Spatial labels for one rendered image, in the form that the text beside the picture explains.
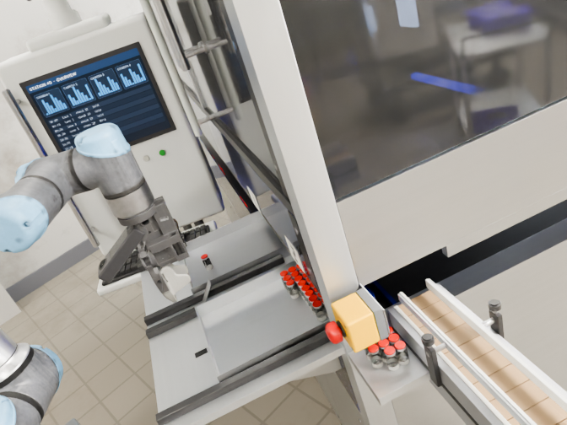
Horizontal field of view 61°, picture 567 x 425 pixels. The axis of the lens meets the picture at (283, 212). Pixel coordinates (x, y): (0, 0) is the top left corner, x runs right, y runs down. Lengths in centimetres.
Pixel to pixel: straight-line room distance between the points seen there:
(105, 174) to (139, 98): 91
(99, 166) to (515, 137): 75
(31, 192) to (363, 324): 57
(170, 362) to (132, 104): 91
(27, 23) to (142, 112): 218
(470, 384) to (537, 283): 44
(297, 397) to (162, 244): 139
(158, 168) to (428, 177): 112
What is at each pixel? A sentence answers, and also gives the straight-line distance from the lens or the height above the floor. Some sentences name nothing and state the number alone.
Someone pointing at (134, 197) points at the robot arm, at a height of 133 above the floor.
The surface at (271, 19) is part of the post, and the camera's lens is 73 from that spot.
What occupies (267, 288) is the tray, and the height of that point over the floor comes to 88.
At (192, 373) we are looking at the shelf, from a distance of 113.
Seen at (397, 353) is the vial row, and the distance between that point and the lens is 96.
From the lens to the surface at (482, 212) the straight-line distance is 103.
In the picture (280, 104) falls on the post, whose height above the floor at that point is 141.
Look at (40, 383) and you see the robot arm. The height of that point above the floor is 97.
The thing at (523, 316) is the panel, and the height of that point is 72.
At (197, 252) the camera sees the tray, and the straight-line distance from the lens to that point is 152.
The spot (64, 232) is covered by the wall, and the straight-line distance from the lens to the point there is 395.
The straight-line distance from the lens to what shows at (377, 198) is 87.
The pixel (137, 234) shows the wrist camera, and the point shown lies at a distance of 88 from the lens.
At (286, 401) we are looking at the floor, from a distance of 216.
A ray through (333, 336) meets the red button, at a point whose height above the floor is 100.
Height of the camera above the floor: 162
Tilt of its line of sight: 28 degrees down
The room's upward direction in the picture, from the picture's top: 19 degrees counter-clockwise
